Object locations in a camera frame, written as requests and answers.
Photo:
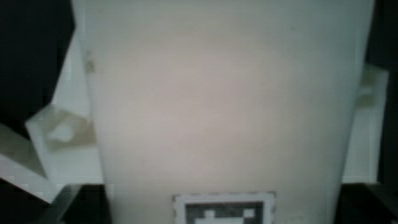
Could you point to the white cabinet top block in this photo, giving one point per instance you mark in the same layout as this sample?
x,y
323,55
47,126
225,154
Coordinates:
x,y
222,87

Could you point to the white cabinet body box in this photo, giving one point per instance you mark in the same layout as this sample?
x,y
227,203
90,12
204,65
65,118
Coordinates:
x,y
62,133

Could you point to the white L-shaped obstacle frame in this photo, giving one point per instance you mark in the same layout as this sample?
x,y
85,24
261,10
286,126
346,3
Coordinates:
x,y
21,170

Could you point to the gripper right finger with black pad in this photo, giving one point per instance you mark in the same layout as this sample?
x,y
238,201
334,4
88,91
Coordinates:
x,y
360,209

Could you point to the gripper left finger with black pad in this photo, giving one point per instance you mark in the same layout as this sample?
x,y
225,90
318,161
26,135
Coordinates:
x,y
78,207

